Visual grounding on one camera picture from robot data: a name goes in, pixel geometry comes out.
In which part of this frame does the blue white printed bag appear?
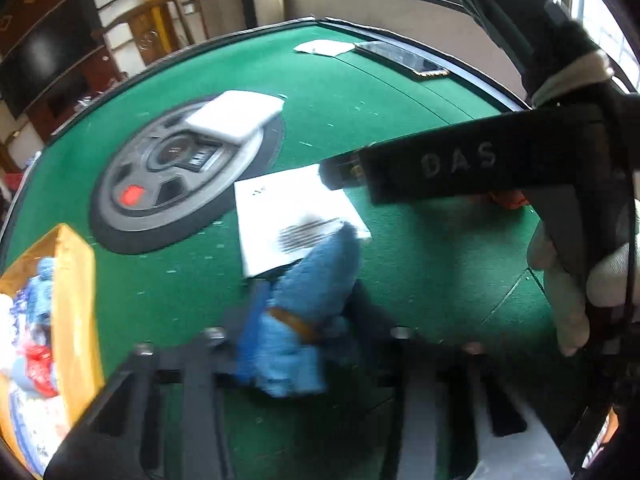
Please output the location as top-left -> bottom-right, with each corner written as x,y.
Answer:
0,390 -> 71,461

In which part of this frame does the small blue cloth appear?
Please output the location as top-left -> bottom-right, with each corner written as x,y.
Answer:
12,257 -> 56,331

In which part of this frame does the yellow cardboard box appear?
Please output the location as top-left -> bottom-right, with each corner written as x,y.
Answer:
0,224 -> 106,478

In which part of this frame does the round grey table panel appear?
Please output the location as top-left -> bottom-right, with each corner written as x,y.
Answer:
90,97 -> 286,256

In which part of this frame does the black flat television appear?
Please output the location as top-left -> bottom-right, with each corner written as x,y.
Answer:
0,0 -> 108,118

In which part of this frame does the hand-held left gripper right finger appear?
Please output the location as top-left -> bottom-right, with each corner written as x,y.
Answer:
345,285 -> 571,480

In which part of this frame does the red plastic bag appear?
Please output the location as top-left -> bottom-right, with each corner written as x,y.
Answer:
20,345 -> 61,396

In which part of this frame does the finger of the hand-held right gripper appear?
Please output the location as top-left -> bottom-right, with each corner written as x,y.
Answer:
319,150 -> 371,192

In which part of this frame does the white tissue pack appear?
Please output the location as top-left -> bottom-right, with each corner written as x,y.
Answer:
184,91 -> 284,144

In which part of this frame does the person's right hand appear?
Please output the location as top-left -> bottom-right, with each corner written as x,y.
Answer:
527,210 -> 640,357

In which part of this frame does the red orange packet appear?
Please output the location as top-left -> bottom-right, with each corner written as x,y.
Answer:
487,189 -> 530,211

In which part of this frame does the black smartphone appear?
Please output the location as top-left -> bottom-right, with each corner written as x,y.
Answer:
354,41 -> 449,80

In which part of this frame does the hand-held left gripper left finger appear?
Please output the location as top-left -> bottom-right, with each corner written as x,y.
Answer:
45,280 -> 271,480

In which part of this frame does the wooden chair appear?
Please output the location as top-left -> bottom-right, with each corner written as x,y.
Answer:
91,0 -> 193,66

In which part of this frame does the blue towel bundle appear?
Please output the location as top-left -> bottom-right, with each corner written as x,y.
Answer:
235,220 -> 363,398

